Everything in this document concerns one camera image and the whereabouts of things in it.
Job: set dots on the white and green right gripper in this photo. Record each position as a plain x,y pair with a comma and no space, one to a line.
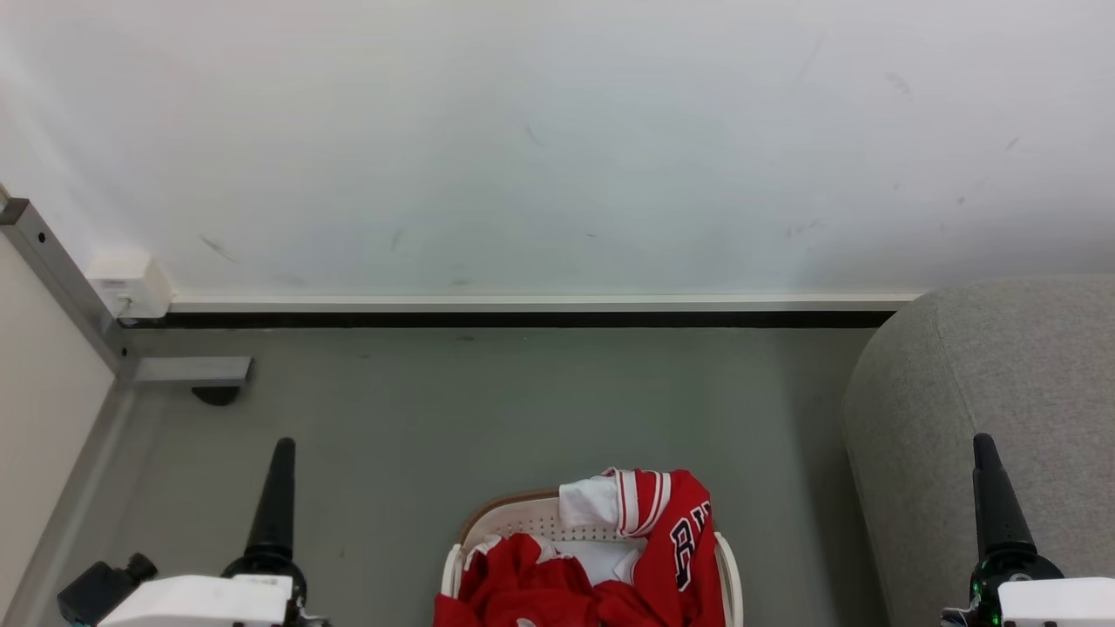
1054,603

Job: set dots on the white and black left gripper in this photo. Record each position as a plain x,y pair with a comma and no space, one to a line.
209,603

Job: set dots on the red shorts with white trim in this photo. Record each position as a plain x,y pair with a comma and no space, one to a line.
514,583

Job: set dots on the white laundry basket brown rim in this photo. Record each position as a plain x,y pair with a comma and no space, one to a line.
523,521

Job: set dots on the black round foot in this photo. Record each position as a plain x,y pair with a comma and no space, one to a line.
216,395

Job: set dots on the grey fabric sofa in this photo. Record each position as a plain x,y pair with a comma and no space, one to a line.
941,392

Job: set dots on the white and black baseboard strip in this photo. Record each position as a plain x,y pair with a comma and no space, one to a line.
523,313

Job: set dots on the red jersey with black lettering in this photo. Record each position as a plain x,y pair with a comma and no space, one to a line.
688,592

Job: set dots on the white garment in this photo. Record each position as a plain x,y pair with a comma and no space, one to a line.
601,559

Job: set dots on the grey metal floor bracket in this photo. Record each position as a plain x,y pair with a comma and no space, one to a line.
192,371

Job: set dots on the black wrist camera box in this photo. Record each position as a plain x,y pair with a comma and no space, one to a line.
97,592

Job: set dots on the white wall socket box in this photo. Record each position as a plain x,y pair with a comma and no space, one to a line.
131,283

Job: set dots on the grey metal frame post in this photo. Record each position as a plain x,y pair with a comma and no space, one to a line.
57,270

